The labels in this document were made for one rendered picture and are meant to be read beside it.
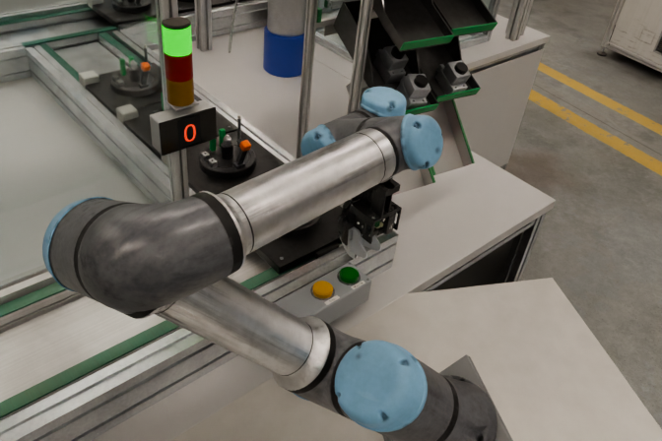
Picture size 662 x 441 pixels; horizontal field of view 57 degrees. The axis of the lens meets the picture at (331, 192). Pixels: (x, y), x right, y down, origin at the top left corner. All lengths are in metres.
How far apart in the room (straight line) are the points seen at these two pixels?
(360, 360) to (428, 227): 0.75
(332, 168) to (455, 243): 0.86
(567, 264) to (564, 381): 1.73
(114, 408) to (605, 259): 2.48
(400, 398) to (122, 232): 0.42
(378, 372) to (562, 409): 0.52
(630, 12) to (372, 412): 4.77
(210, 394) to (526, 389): 0.60
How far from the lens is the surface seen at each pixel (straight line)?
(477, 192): 1.75
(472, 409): 0.98
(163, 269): 0.62
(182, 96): 1.17
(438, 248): 1.53
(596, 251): 3.19
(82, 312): 1.28
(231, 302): 0.81
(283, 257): 1.27
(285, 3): 2.12
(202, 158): 1.52
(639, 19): 5.35
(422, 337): 1.31
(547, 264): 2.99
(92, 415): 1.12
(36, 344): 1.25
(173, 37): 1.13
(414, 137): 0.81
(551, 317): 1.46
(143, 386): 1.14
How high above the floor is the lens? 1.83
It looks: 36 degrees down
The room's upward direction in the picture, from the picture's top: 6 degrees clockwise
